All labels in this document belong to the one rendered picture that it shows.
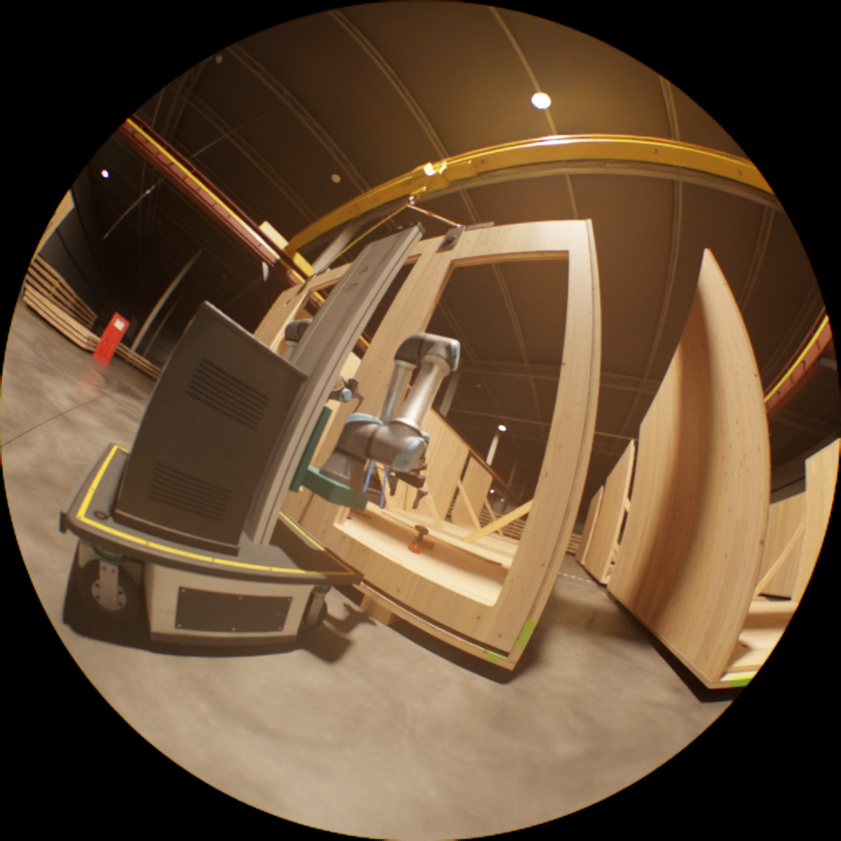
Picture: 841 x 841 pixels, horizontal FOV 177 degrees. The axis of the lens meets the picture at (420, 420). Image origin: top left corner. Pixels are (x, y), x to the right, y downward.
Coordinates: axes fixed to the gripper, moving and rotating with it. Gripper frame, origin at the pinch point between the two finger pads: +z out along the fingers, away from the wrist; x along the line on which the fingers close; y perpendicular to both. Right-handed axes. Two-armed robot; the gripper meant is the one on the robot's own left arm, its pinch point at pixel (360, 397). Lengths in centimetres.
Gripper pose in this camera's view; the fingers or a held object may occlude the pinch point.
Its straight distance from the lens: 177.6
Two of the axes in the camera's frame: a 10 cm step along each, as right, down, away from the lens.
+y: -8.1, -1.5, 5.6
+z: 4.7, 4.1, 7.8
